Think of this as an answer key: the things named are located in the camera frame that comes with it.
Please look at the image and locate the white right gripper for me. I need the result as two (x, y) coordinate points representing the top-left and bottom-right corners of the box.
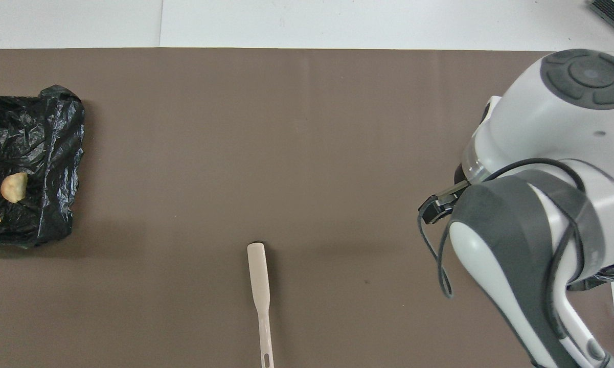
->
(420, 95), (503, 225)

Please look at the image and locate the beige brush with black bristles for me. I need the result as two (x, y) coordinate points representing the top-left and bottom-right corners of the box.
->
(246, 242), (276, 368)

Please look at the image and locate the pale food piece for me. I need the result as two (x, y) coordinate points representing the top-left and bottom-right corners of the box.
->
(0, 172), (29, 204)

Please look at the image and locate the black bag lined bin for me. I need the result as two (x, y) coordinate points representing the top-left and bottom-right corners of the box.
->
(566, 262), (614, 292)
(0, 85), (86, 249)

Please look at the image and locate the brown paper table mat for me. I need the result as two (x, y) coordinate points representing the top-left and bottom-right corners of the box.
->
(0, 48), (614, 368)

